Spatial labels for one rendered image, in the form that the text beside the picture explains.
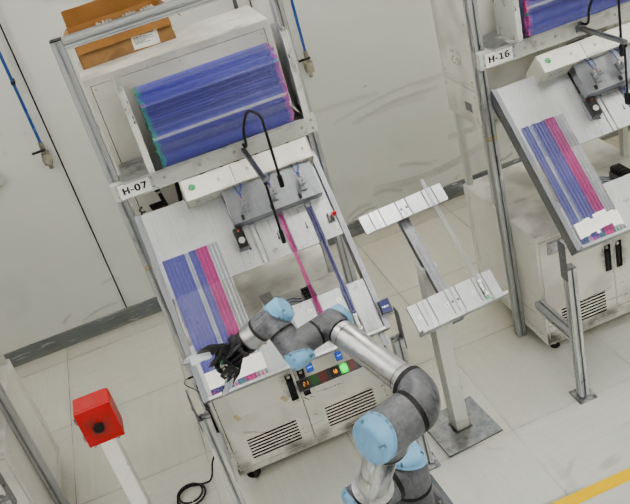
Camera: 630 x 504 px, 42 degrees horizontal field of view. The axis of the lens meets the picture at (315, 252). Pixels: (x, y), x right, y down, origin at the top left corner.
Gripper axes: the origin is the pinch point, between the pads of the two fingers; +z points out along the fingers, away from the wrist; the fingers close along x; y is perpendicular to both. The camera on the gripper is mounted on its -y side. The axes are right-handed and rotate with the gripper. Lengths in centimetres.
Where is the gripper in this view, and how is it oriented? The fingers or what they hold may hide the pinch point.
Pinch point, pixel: (202, 379)
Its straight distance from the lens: 237.3
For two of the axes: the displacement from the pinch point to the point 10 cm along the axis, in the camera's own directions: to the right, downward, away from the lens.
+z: -6.9, 6.5, 3.3
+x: 7.2, 6.5, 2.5
